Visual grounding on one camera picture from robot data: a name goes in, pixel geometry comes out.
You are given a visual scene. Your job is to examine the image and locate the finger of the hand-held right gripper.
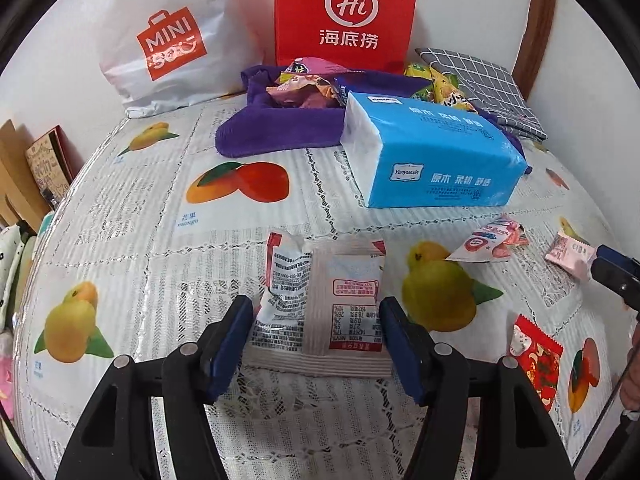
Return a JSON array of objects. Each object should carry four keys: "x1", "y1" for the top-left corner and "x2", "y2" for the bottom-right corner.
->
[
  {"x1": 597, "y1": 244, "x2": 640, "y2": 273},
  {"x1": 590, "y1": 258, "x2": 640, "y2": 311}
]

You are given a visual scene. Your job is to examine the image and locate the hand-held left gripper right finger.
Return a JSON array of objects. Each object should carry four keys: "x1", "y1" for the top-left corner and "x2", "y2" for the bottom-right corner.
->
[{"x1": 378, "y1": 296, "x2": 576, "y2": 480}]

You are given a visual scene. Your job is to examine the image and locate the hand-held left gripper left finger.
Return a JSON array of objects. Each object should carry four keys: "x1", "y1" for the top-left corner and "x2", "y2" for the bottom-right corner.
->
[{"x1": 55, "y1": 295, "x2": 255, "y2": 480}]

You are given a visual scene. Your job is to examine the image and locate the pale pink snack packet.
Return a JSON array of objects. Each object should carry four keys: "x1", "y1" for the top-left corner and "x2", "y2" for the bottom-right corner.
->
[{"x1": 545, "y1": 232, "x2": 597, "y2": 279}]

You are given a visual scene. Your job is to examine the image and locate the white red snack packet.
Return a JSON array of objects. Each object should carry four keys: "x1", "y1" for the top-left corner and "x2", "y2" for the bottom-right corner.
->
[{"x1": 244, "y1": 230, "x2": 393, "y2": 378}]

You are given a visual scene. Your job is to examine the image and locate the purple fabric tray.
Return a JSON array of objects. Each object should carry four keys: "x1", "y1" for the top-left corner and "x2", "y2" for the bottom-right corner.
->
[{"x1": 215, "y1": 64, "x2": 526, "y2": 161}]

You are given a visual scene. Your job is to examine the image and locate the person's right hand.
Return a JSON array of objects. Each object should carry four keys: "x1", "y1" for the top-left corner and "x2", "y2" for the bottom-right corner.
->
[{"x1": 619, "y1": 327, "x2": 640, "y2": 411}]

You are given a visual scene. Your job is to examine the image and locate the fruit-print table cover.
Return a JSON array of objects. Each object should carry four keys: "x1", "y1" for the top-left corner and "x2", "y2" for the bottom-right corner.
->
[{"x1": 10, "y1": 92, "x2": 631, "y2": 480}]

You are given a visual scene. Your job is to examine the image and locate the small orange candy packet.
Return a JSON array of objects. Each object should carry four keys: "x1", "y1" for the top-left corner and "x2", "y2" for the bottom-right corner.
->
[{"x1": 495, "y1": 215, "x2": 530, "y2": 247}]

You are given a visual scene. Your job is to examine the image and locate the red patterned snack packet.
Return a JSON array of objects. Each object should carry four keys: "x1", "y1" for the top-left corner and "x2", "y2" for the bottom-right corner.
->
[{"x1": 510, "y1": 314, "x2": 564, "y2": 411}]

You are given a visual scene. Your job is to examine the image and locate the white pink round-print packet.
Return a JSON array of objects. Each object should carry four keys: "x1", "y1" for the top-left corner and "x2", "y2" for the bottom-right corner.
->
[{"x1": 446, "y1": 229, "x2": 512, "y2": 264}]

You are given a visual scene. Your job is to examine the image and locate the blue tissue pack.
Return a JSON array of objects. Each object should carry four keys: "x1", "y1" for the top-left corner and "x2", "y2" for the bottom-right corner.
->
[{"x1": 340, "y1": 91, "x2": 529, "y2": 208}]

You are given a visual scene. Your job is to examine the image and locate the grey checked folded cloth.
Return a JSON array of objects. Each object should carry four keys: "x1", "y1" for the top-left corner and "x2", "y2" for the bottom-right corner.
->
[{"x1": 415, "y1": 47, "x2": 548, "y2": 142}]

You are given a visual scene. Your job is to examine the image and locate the white spotted pillow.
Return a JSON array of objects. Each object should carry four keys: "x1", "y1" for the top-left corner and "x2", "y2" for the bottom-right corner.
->
[{"x1": 0, "y1": 225, "x2": 32, "y2": 333}]

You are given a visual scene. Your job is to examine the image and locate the yellow green snack packet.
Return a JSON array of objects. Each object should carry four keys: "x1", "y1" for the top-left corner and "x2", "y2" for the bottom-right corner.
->
[{"x1": 430, "y1": 67, "x2": 478, "y2": 112}]

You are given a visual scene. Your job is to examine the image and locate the orange pink snack packet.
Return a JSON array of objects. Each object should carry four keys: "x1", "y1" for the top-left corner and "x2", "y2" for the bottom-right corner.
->
[{"x1": 267, "y1": 74, "x2": 341, "y2": 110}]

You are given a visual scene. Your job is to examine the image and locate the dark blue snack packet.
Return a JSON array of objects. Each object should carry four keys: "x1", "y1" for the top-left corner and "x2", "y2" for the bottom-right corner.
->
[{"x1": 332, "y1": 75, "x2": 372, "y2": 107}]

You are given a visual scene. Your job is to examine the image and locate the purple pink snack packet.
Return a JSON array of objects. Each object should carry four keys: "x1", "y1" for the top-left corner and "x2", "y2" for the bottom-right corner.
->
[{"x1": 280, "y1": 56, "x2": 351, "y2": 79}]

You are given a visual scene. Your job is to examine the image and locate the white plastic shopping bag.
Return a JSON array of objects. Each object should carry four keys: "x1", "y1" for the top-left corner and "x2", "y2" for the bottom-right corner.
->
[{"x1": 98, "y1": 0, "x2": 278, "y2": 120}]

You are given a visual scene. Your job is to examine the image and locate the red paper bag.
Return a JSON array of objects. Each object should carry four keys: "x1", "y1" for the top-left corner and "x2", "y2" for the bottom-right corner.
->
[{"x1": 274, "y1": 0, "x2": 420, "y2": 75}]

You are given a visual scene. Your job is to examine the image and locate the wooden door frame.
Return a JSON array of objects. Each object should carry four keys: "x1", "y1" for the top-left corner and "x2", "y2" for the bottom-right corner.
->
[{"x1": 517, "y1": 0, "x2": 558, "y2": 103}]

